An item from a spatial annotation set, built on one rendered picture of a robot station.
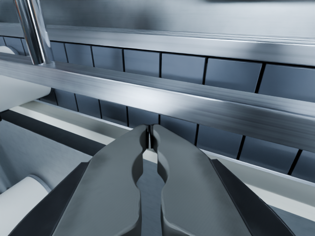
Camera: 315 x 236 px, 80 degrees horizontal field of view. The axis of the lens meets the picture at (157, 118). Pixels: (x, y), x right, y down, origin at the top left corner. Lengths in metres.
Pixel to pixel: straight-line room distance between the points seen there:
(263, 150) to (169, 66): 0.10
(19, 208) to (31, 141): 0.13
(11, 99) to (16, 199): 0.26
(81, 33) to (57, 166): 0.25
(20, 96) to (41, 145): 0.16
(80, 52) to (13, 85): 0.08
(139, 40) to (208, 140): 0.11
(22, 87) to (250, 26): 0.23
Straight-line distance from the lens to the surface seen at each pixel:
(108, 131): 0.19
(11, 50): 0.32
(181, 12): 0.21
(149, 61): 0.17
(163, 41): 0.16
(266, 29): 0.20
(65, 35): 0.24
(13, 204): 0.47
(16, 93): 0.25
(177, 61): 0.16
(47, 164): 0.42
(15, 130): 0.45
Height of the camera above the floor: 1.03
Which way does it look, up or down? 51 degrees down
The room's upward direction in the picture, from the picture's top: 133 degrees counter-clockwise
